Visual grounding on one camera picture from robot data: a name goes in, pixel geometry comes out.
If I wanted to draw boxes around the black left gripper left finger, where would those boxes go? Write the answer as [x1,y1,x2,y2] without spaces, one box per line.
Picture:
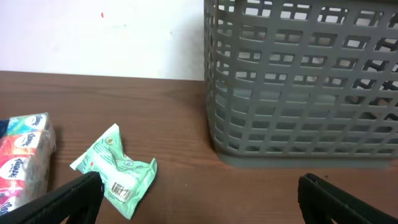
[1,171,104,224]

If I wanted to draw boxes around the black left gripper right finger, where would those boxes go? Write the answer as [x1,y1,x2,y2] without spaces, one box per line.
[298,173,397,224]

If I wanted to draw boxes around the colourful tissue multipack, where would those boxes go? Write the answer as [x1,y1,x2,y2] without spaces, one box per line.
[1,113,57,215]

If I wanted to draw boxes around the green crumpled snack packet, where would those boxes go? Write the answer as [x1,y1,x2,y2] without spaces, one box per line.
[70,124,157,220]

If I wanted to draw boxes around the grey plastic lattice basket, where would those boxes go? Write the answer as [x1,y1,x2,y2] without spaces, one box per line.
[204,0,397,167]

